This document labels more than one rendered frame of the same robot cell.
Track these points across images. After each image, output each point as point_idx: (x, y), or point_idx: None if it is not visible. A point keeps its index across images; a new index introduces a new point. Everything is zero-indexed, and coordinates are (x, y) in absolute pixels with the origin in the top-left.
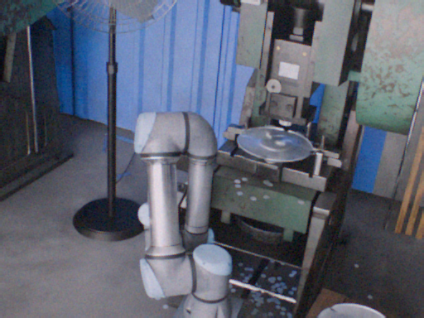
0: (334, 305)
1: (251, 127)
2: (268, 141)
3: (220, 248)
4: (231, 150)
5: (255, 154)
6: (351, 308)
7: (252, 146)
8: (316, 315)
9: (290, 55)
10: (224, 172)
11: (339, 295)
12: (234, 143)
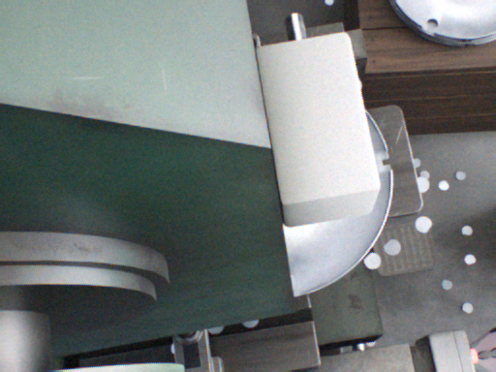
0: (420, 24)
1: (92, 366)
2: None
3: None
4: (292, 328)
5: (380, 191)
6: (405, 0)
7: (342, 223)
8: (444, 53)
9: None
10: (351, 316)
11: (364, 42)
12: (242, 345)
